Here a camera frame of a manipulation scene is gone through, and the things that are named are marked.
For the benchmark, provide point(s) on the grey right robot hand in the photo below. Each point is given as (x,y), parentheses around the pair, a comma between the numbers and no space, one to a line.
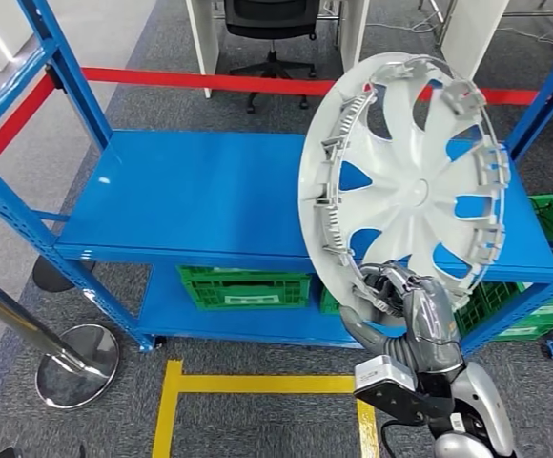
(429,322)

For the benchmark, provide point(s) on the silver plastic hubcap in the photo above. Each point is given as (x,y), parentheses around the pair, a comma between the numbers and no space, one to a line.
(409,189)

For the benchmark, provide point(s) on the blue metal shelf rack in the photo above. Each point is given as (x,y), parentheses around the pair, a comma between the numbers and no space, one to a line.
(186,189)

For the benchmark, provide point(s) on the yellow floor tape square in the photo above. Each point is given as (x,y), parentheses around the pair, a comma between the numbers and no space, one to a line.
(267,384)

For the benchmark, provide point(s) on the white desk with metal legs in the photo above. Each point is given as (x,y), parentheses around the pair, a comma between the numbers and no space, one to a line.
(472,31)

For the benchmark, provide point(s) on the black office chair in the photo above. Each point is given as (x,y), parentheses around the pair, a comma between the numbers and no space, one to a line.
(271,19)

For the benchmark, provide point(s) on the long red barrier belt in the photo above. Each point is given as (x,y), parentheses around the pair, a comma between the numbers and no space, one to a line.
(210,81)

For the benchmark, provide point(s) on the short red barrier belt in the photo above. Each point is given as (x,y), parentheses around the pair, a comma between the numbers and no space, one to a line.
(14,120)

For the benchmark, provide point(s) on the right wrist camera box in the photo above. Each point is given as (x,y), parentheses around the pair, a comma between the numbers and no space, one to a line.
(384,376)

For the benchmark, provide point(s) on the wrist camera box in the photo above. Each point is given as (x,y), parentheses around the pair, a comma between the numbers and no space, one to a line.
(384,376)
(7,452)

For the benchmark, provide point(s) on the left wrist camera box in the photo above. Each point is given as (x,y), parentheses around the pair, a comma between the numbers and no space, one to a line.
(7,452)

